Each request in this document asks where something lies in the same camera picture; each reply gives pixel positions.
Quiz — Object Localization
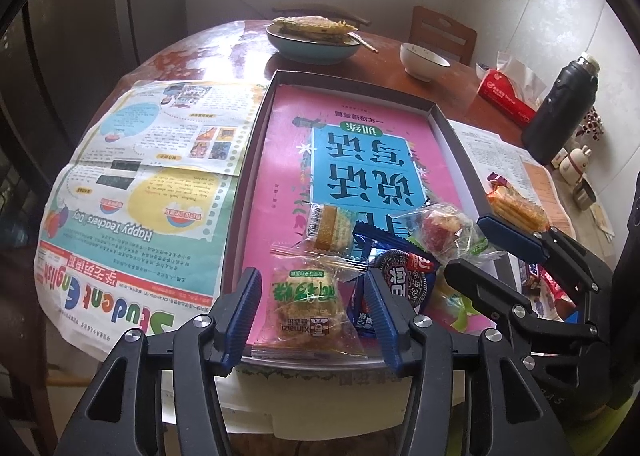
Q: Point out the yellow green candy packet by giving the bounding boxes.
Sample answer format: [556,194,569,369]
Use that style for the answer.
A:
[426,270,469,332]

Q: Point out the red milk candy packet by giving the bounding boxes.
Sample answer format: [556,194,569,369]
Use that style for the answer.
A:
[540,270,576,320]

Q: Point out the orange cracker packet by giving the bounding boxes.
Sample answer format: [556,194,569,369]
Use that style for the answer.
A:
[487,185,550,233]

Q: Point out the blue Oreo cookie packet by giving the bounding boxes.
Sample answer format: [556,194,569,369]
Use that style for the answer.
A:
[344,221,440,339]

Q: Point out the purple orange snack bar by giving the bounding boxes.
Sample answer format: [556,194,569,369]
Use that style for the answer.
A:
[487,172,511,190]

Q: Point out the green label rice cracker packet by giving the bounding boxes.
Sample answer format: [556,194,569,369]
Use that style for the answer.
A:
[253,244,367,360]

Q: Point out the clear cake slice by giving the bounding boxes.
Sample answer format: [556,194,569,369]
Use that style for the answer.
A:
[304,202,357,254]

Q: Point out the Snickers chocolate bar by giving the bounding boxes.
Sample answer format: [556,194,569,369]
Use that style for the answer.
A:
[518,260,544,317]

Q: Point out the small steel cup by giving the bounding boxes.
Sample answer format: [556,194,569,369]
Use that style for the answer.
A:
[572,178,597,211]

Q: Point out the white rabbit figurine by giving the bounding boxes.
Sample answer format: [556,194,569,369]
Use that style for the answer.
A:
[559,145,591,186]

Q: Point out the small white bottle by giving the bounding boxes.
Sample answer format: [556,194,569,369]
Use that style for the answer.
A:
[551,147,568,169]

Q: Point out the white and orange newspaper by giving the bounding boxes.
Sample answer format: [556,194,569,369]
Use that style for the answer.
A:
[449,120,576,238]

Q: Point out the red white patterned jar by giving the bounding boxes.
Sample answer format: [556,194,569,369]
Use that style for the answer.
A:
[576,107,604,141]

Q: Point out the colourful Student English newspaper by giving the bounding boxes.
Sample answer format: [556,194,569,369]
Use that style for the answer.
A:
[34,80,266,360]

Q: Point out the black thermos flask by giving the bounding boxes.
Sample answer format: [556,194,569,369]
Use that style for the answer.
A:
[522,52,600,166]

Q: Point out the red tissue pack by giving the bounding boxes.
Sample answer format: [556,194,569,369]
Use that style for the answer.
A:
[477,69,535,129]

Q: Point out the pink lined cardboard tray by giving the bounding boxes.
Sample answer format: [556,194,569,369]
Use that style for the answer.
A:
[222,69,490,292]

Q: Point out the small white bowl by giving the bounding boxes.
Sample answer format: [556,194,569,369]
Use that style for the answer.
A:
[399,42,451,82]

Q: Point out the brown wooden chair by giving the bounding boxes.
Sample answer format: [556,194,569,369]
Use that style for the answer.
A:
[408,5,477,66]

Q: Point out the wooden chopsticks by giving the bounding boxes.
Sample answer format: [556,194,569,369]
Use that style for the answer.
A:
[349,32,378,54]

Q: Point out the teal bowl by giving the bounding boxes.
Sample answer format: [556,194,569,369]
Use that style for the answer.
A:
[266,23,360,65]

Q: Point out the stacked flatbread pancakes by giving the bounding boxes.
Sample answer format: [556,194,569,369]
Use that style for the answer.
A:
[273,15,357,43]

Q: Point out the curved back wooden chair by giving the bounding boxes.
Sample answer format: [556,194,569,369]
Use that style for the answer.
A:
[272,3,371,28]

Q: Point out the dark grey refrigerator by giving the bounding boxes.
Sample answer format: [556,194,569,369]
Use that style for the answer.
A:
[1,0,186,150]

